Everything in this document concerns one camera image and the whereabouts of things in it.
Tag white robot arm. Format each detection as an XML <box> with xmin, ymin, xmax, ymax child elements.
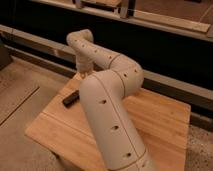
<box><xmin>67</xmin><ymin>29</ymin><xmax>156</xmax><ymax>171</ymax></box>

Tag black rectangular block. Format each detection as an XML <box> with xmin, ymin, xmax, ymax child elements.
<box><xmin>62</xmin><ymin>90</ymin><xmax>79</xmax><ymax>107</ymax></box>

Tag wooden table board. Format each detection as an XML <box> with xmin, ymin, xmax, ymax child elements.
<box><xmin>25</xmin><ymin>75</ymin><xmax>191</xmax><ymax>171</ymax></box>

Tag wooden plank on ledge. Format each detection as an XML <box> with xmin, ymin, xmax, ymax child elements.
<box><xmin>133</xmin><ymin>10</ymin><xmax>210</xmax><ymax>33</ymax></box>

